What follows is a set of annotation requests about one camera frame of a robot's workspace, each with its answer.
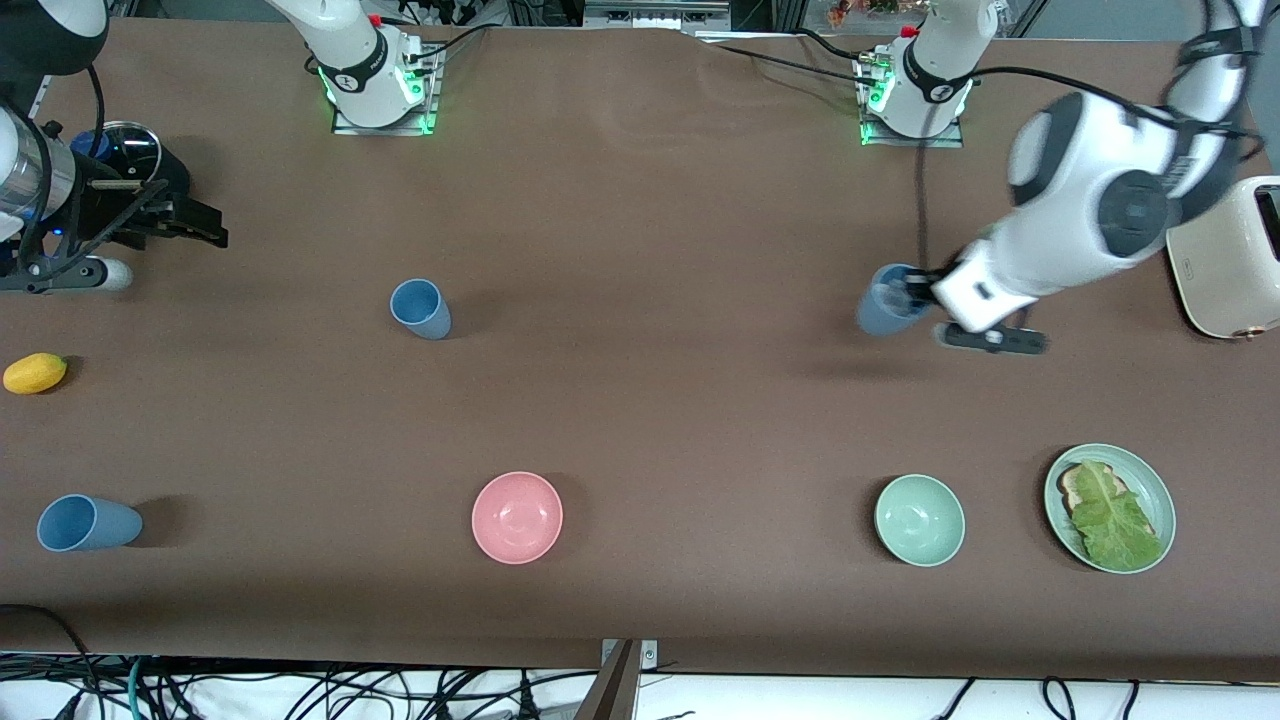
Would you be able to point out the blue cup holding tissue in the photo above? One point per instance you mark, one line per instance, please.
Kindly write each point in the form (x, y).
(878, 315)

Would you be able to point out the yellow lemon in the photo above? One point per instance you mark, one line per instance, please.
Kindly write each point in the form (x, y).
(35, 374)

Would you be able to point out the metal base plate right arm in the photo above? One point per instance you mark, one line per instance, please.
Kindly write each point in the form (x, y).
(432, 100)

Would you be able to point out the cream toaster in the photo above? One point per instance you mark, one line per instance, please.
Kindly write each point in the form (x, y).
(1220, 270)

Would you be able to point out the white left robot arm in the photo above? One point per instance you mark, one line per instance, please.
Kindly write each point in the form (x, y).
(1090, 180)

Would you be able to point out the pale green bowl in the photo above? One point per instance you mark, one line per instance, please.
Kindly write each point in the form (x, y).
(920, 520)

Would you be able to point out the metal base plate left arm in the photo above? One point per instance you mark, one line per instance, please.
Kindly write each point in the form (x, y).
(870, 135)

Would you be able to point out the green lettuce leaf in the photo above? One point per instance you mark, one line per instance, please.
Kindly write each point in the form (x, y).
(1115, 525)

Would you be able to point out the grey metal table bracket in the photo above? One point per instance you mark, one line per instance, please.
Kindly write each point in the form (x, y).
(620, 685)

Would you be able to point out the black pot with glass lid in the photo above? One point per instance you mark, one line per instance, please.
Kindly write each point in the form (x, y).
(130, 150)

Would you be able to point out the toast bread slice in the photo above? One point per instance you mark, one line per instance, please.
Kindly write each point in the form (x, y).
(1074, 488)

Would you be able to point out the silver device box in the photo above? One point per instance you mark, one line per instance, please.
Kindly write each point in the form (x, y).
(655, 14)

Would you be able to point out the pink bowl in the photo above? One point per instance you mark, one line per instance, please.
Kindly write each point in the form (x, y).
(517, 518)

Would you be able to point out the blue plastic cup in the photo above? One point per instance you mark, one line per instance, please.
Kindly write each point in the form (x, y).
(422, 310)
(90, 525)

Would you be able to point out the pale green plate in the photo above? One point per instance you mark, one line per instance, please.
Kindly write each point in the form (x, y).
(1155, 492)

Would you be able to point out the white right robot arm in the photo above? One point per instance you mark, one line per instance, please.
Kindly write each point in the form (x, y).
(350, 50)

